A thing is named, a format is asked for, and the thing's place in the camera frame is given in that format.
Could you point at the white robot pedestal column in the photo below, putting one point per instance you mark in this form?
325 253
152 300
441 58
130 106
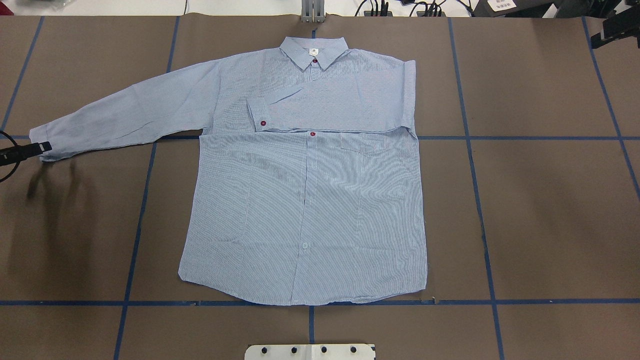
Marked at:
331 351

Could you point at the aluminium frame post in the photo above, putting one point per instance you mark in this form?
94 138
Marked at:
313 11

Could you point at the brown paper table cover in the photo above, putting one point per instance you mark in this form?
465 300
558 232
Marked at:
530 162

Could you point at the light blue striped shirt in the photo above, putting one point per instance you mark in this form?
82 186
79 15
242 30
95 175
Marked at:
309 187

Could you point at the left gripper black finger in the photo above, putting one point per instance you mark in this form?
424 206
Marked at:
16 154

